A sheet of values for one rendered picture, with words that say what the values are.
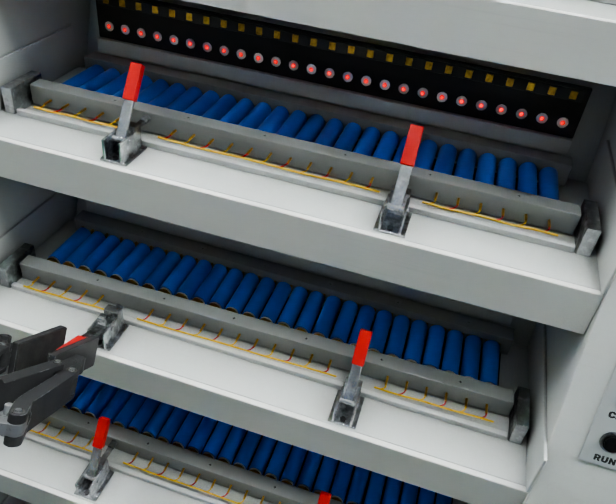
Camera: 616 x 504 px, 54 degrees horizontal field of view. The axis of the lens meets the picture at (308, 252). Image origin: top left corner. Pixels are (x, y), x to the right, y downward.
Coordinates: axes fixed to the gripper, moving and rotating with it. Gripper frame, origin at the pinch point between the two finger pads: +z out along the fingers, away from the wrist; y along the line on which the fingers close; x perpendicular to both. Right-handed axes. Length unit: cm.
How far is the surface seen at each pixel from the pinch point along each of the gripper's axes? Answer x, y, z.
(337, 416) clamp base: -0.8, 26.0, 8.0
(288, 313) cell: 5.7, 17.3, 15.9
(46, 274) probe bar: 3.3, -10.2, 11.9
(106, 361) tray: -2.4, 1.4, 7.2
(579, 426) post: 6.0, 46.5, 5.4
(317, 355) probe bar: 3.0, 22.0, 12.7
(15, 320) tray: -1.3, -10.1, 7.7
